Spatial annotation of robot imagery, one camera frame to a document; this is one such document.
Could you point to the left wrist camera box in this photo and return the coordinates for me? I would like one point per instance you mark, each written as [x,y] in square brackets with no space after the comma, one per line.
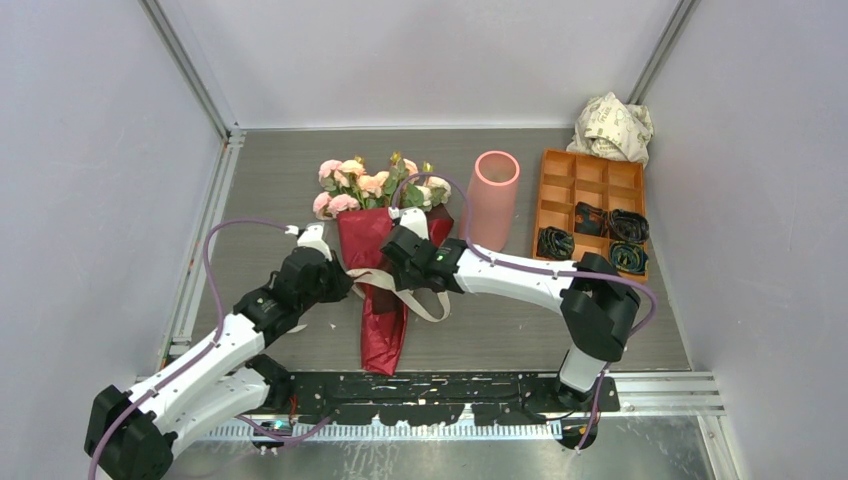
[312,236]

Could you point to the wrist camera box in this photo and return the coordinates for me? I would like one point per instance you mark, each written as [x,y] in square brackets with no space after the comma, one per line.
[312,236]
[413,219]

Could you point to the dark rolled tie middle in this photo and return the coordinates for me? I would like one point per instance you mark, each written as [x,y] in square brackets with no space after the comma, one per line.
[590,220]

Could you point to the dark rolled tie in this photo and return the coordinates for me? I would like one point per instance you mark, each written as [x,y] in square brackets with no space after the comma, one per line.
[590,220]
[627,226]
[630,258]
[555,243]

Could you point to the cream printed ribbon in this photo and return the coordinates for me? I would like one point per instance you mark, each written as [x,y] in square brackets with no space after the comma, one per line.
[383,280]

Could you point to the dark rolled tie upper right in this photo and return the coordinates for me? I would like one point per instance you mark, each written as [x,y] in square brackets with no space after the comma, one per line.
[627,226]

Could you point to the dark rolled tie lower right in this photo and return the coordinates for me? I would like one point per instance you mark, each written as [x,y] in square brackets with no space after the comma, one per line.
[630,258]

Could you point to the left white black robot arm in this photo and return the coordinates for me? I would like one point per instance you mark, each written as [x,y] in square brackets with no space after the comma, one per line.
[138,432]

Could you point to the orange compartment tray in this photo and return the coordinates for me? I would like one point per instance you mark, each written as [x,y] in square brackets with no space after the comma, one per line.
[600,203]

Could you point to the pink cylindrical vase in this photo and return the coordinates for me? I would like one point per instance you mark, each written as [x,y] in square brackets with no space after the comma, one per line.
[491,200]

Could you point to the pink flower bunch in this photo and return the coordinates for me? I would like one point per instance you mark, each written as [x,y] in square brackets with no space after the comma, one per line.
[347,186]

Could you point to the crumpled printed paper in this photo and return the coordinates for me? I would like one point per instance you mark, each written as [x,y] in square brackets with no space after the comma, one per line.
[610,129]

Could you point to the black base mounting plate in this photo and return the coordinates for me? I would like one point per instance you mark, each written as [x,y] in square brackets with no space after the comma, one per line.
[433,398]

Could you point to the dark rolled tie left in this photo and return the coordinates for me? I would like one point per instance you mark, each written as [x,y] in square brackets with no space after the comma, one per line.
[555,243]

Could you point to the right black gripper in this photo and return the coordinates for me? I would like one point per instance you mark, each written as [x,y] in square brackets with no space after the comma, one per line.
[402,280]

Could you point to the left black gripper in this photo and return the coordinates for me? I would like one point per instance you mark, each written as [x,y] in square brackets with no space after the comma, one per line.
[341,282]

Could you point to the red wrapping paper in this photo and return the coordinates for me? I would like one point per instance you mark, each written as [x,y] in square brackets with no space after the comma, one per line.
[384,317]

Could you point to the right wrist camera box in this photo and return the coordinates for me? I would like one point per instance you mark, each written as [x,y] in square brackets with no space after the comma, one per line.
[413,219]

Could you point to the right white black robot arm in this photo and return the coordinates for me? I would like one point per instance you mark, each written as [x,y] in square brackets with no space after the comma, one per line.
[597,305]

